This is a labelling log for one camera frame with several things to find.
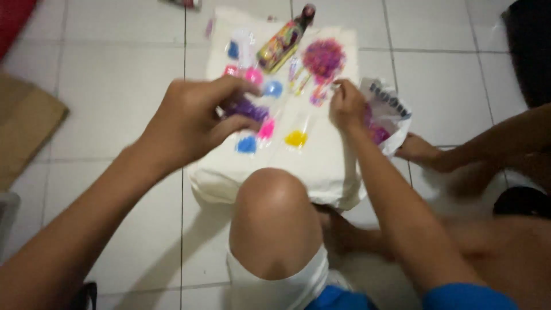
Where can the dark bag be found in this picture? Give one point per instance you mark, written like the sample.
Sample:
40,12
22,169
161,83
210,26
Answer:
529,51

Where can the small clear hook packet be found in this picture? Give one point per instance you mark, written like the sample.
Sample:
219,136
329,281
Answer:
295,71

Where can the blue shirt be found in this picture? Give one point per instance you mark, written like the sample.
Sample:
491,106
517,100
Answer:
465,299

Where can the person's left hand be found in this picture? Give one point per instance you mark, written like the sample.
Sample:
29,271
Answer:
185,125

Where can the person's left leg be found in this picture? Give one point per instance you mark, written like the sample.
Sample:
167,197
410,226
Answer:
275,219

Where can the purple rubber band packet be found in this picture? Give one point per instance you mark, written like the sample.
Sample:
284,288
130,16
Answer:
249,110

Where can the red rubber band packet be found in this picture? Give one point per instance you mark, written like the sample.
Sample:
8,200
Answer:
231,70

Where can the small red grey object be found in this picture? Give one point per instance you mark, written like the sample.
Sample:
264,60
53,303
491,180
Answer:
186,3

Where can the pile of purple pink bands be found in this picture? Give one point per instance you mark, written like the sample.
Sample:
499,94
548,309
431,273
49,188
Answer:
323,58

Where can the person's right leg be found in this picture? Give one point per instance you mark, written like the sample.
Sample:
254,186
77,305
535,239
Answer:
508,258

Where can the clear plastic packet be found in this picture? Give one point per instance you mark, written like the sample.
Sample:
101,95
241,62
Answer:
246,45

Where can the colourful bottle-shaped loom kit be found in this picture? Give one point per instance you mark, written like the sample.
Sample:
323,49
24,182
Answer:
284,43

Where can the cream cloth tote bag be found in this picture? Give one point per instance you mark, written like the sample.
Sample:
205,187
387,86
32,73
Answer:
318,168

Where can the yellow rubber band packet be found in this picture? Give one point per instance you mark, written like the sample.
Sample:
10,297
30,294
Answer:
296,138

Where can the small mixed colour band packet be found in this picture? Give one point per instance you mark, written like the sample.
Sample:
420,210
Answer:
318,95

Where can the person's leg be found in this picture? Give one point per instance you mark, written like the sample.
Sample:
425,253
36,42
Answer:
275,219
508,258

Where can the person's right fingers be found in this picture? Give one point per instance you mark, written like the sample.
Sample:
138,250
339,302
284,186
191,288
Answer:
340,86

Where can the person's right hand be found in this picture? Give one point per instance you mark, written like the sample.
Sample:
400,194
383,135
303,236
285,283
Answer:
348,107

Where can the white plastic bag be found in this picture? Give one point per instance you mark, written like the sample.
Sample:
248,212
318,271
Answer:
387,110

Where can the pink rubber band packet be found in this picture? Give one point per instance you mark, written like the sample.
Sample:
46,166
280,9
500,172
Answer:
267,129
254,76

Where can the brown cardboard sheet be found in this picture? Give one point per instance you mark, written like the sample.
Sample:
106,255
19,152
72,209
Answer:
26,125

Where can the black cloth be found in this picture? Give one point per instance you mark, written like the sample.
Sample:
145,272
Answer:
521,201

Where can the white shorts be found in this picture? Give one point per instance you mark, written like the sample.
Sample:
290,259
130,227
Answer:
275,295

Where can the blue rubber band packet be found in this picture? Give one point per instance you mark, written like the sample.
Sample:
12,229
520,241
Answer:
233,49
246,145
273,89

